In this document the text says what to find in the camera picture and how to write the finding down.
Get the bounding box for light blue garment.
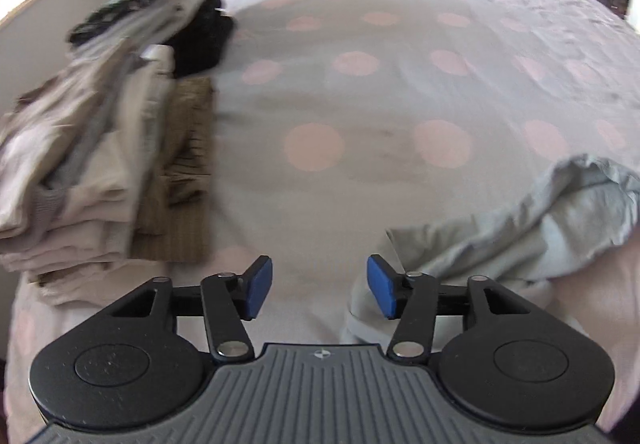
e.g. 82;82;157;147
340;152;640;346

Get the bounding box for near folded clothes stack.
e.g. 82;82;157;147
1;42;216;305

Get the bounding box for folded clothes stack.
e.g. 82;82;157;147
1;42;216;305
66;0;235;78

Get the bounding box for far folded clothes stack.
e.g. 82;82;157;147
66;0;235;78

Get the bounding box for polka dot bed sheet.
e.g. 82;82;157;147
1;0;639;443

